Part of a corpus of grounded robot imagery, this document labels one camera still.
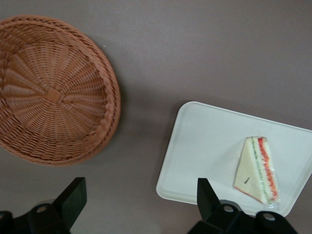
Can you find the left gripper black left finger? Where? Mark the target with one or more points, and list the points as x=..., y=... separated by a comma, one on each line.
x=70, y=202

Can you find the brown round wicker basket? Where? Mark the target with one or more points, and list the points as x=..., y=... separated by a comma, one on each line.
x=53, y=95

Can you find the beige plastic tray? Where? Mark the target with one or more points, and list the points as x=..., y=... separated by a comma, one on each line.
x=202, y=151

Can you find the triangle sandwich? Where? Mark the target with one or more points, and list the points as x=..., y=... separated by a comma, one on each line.
x=253, y=170

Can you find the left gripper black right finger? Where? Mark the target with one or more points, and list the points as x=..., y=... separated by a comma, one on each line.
x=209, y=202

